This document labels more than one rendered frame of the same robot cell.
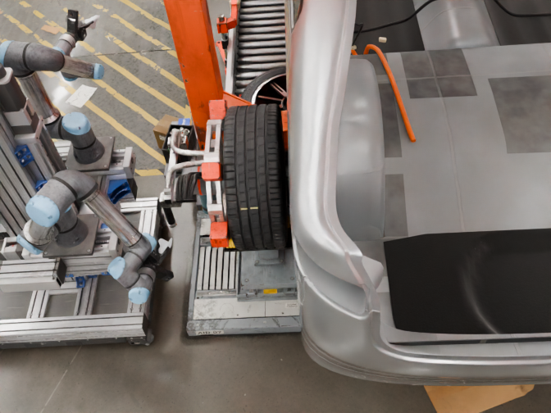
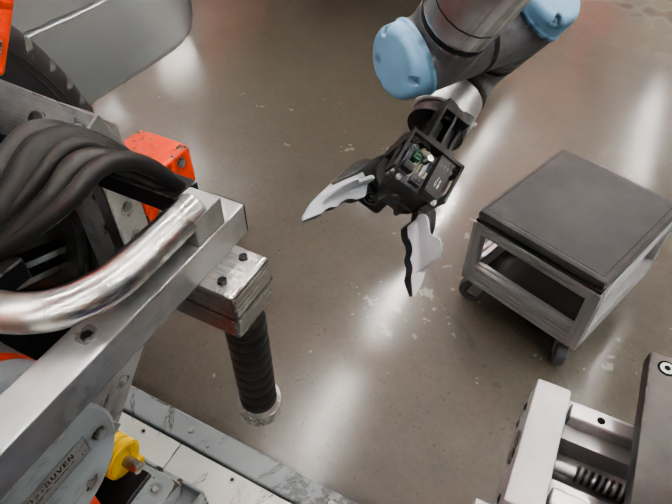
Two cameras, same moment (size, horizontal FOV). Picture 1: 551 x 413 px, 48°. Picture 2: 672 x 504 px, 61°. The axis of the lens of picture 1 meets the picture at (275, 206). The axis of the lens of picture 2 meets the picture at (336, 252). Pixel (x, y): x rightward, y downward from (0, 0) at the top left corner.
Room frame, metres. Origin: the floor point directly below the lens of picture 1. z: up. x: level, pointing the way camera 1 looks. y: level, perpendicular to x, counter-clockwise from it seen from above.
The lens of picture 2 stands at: (1.99, 0.66, 1.27)
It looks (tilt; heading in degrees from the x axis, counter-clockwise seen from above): 45 degrees down; 202
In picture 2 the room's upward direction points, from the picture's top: straight up
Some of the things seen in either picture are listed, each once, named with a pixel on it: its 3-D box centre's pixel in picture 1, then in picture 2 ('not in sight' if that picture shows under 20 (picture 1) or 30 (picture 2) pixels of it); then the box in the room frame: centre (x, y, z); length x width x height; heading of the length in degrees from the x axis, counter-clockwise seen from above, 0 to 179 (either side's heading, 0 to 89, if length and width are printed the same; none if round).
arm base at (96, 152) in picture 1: (86, 146); not in sight; (2.20, 0.89, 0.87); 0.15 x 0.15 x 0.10
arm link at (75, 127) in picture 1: (77, 129); not in sight; (2.20, 0.89, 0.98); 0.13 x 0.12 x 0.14; 71
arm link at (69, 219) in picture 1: (56, 212); not in sight; (1.70, 0.93, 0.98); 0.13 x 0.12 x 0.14; 146
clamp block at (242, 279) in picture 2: (170, 199); (208, 278); (1.74, 0.45, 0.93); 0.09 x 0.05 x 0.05; 85
